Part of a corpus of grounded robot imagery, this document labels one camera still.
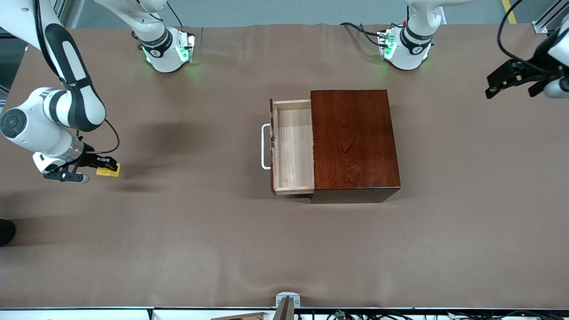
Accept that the yellow block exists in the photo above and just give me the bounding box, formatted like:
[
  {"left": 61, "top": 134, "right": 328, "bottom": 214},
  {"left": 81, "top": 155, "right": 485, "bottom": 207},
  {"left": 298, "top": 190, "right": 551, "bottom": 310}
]
[{"left": 96, "top": 163, "right": 121, "bottom": 178}]

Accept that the light wood drawer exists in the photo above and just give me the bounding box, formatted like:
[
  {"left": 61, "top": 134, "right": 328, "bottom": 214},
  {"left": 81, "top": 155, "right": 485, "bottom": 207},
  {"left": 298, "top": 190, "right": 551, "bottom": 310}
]
[{"left": 261, "top": 98, "right": 315, "bottom": 196}]

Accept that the black round object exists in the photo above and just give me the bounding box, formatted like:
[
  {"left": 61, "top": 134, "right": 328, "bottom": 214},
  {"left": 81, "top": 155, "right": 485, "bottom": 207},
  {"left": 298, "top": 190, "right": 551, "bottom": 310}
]
[{"left": 0, "top": 219, "right": 17, "bottom": 247}]

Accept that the brown table cover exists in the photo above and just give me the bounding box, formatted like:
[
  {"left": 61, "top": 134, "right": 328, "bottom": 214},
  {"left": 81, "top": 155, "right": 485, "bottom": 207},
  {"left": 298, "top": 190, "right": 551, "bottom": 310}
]
[{"left": 0, "top": 22, "right": 569, "bottom": 309}]

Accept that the dark red-brown wooden cabinet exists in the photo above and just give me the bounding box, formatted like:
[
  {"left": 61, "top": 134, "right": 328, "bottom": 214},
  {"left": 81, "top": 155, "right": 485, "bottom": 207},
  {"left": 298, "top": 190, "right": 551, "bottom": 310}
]
[{"left": 309, "top": 89, "right": 402, "bottom": 204}]

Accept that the brown cardboard piece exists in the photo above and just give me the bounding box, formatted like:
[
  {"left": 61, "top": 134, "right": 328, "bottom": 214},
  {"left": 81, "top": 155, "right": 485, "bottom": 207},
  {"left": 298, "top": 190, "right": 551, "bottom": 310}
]
[{"left": 211, "top": 312, "right": 265, "bottom": 320}]

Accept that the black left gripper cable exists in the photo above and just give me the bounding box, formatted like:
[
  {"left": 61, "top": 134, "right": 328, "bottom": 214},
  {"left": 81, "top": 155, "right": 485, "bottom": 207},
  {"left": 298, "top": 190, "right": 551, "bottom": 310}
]
[{"left": 497, "top": 0, "right": 541, "bottom": 69}]

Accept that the grey metal bracket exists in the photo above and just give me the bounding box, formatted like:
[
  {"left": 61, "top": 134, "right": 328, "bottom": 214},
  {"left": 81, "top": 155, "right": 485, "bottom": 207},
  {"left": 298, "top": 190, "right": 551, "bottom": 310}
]
[{"left": 273, "top": 292, "right": 301, "bottom": 320}]

